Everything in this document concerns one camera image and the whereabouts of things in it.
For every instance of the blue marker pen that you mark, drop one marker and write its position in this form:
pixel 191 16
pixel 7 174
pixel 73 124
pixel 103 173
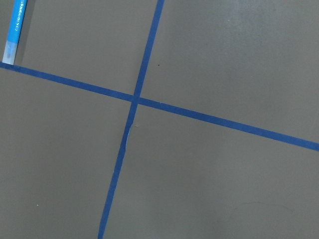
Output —
pixel 14 30

